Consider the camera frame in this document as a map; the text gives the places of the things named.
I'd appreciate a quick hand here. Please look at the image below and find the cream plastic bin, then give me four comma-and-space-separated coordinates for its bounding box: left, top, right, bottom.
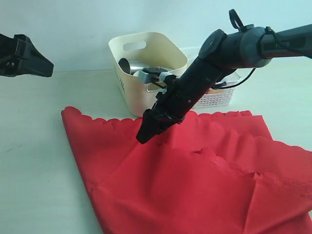
108, 32, 188, 117

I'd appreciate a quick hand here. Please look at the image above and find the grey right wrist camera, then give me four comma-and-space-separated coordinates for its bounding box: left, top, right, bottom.
137, 67, 177, 84

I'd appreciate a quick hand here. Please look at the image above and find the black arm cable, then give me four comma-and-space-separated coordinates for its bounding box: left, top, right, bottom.
214, 9, 312, 88

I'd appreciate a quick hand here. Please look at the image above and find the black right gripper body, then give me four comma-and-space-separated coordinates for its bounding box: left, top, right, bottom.
151, 58, 224, 122

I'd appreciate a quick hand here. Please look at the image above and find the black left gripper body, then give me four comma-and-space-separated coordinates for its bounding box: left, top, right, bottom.
0, 34, 32, 77

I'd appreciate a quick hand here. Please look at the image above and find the brown egg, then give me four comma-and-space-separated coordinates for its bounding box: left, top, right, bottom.
206, 89, 223, 95

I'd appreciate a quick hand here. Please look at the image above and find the white lattice plastic basket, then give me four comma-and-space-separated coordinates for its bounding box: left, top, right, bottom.
180, 47, 242, 109

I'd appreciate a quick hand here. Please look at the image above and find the stainless steel cup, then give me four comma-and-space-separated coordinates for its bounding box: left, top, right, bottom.
118, 58, 151, 75

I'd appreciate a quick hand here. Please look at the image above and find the red cloth placemat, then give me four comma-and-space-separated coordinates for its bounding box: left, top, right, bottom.
61, 107, 312, 234

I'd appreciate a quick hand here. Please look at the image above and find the grey ceramic bowl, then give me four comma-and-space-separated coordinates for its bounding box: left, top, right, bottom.
134, 70, 174, 78

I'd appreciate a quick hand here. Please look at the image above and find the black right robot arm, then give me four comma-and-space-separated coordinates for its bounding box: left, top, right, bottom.
136, 24, 312, 144

